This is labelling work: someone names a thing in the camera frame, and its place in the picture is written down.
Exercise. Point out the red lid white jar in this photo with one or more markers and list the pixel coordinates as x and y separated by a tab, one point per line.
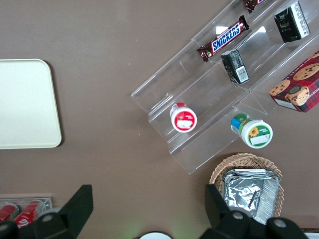
184	120

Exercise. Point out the white snack tray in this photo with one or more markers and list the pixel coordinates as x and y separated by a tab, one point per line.
313	236

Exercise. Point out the light wicker basket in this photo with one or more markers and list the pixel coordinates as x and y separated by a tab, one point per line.
239	160

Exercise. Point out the Snickers chocolate bar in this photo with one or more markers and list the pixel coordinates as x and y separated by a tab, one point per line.
250	5
224	39

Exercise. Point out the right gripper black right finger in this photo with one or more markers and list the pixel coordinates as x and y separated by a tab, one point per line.
224	224

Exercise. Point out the red tartan cookie box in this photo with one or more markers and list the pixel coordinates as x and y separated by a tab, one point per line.
299	87

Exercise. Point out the clear acrylic bottle rack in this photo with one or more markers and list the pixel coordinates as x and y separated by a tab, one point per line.
47	201

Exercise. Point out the clear acrylic stepped display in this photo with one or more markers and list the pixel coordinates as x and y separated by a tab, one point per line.
199	82

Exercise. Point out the small black carton box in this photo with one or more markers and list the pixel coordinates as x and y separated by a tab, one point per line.
290	22
235	66

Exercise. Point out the aluminium foil container stack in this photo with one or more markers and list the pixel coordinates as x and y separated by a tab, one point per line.
244	194

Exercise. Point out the red soda cans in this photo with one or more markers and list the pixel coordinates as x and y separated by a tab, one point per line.
28	211

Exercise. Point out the cream plastic serving tray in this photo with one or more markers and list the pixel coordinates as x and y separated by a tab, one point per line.
25	104

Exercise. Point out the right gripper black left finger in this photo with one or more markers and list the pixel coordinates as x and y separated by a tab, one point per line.
72	214

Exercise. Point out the red cola bottle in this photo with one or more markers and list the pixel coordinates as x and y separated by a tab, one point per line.
8	211

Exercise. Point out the green lid white jar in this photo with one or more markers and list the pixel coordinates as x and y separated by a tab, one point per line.
256	133

